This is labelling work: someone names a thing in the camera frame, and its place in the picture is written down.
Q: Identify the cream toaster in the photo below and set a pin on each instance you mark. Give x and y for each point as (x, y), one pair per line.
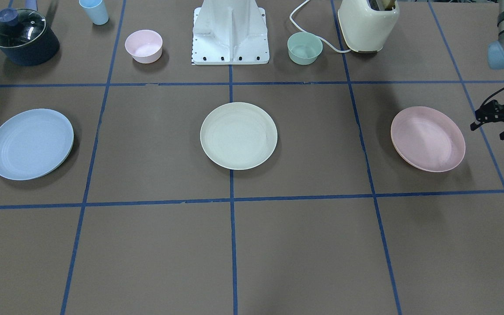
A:
(367, 24)

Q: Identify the pink plate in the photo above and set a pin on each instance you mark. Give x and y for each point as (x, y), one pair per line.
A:
(427, 139)

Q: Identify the dark blue pot with lid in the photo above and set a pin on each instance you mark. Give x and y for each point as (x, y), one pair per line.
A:
(26, 37)

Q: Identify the light blue cup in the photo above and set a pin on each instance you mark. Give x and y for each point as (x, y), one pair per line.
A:
(95, 10)

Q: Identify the green bowl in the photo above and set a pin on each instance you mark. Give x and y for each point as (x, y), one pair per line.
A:
(304, 48)

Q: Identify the cream plate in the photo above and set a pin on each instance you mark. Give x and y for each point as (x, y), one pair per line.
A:
(238, 136)

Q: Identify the pink bowl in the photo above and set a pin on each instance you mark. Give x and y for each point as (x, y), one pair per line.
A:
(145, 46)

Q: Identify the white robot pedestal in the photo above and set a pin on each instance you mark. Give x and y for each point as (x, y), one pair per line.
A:
(230, 32)

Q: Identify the green plate under blue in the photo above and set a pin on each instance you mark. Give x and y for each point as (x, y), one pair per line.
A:
(55, 148)

